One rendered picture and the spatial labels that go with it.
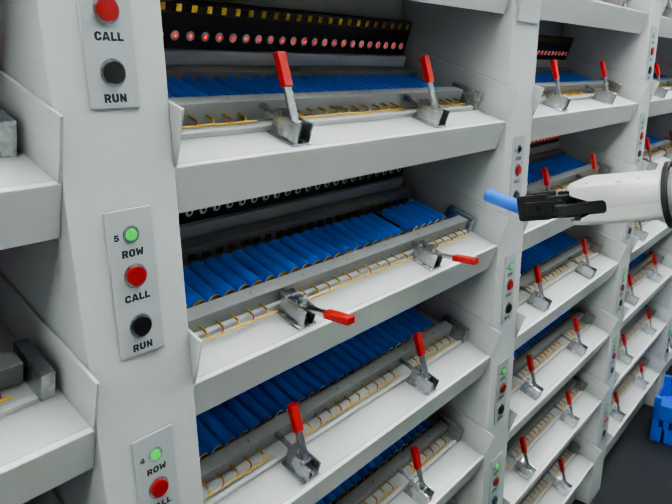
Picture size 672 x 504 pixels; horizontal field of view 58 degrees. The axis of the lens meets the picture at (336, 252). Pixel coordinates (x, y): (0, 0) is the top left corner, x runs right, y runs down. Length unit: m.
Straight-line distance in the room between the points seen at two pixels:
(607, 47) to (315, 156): 1.14
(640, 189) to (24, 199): 0.59
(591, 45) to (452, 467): 1.07
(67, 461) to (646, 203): 0.61
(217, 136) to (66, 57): 0.18
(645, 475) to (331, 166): 1.75
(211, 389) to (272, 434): 0.20
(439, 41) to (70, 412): 0.78
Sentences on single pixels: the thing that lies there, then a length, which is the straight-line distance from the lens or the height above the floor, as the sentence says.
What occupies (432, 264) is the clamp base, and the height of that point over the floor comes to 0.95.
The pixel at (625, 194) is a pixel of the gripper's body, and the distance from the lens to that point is 0.73.
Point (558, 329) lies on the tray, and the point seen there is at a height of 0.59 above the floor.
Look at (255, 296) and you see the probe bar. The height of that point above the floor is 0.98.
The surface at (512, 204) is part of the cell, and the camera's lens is 0.82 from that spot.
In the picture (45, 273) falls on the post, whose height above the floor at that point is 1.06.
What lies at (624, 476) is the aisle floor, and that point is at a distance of 2.20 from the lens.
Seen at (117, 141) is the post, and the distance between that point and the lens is 0.49.
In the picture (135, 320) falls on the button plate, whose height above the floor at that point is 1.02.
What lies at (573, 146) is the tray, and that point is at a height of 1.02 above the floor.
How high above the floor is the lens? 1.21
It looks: 16 degrees down
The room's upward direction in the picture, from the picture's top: 1 degrees counter-clockwise
